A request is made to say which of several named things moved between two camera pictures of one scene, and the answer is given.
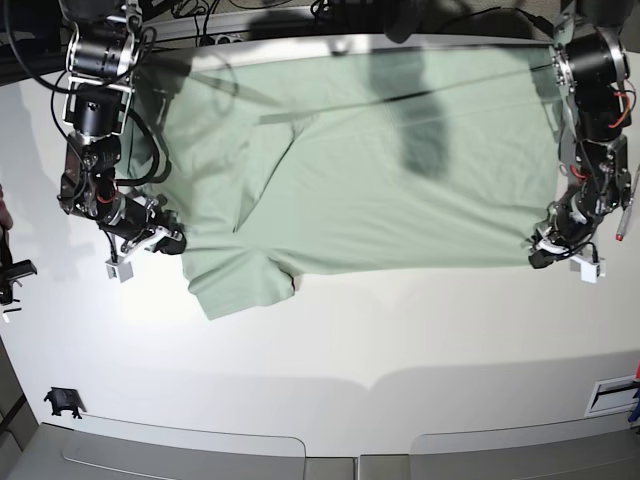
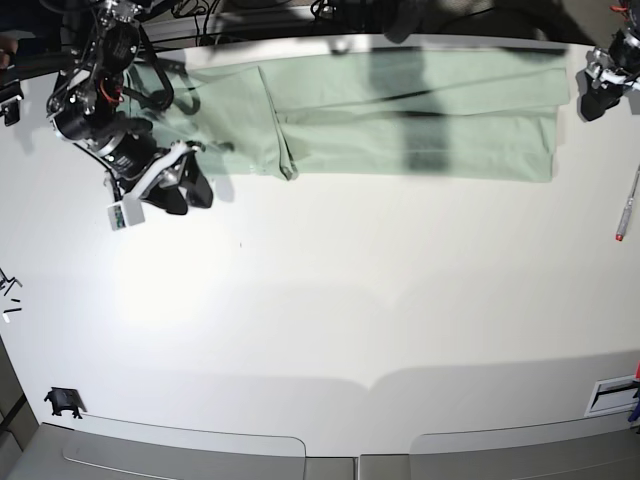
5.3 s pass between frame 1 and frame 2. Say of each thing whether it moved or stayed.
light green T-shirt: moved
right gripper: moved
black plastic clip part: stayed
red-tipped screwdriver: stayed
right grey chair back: stayed
